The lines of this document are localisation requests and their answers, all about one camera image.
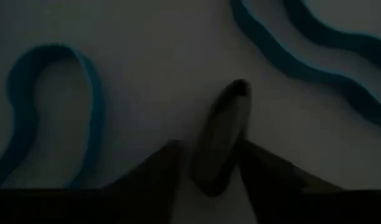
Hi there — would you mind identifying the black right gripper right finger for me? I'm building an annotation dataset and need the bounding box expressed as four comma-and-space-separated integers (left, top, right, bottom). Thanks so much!
240, 139, 344, 224

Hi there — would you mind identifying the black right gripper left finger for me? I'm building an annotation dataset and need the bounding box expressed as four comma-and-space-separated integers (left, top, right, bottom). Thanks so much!
105, 140, 182, 224

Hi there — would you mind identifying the black rubber band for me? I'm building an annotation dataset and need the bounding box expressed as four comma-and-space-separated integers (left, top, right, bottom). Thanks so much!
190, 79, 252, 198

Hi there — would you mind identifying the blue rubber band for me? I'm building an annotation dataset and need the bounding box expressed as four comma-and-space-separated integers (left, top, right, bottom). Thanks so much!
229, 0, 381, 131
0, 43, 106, 189

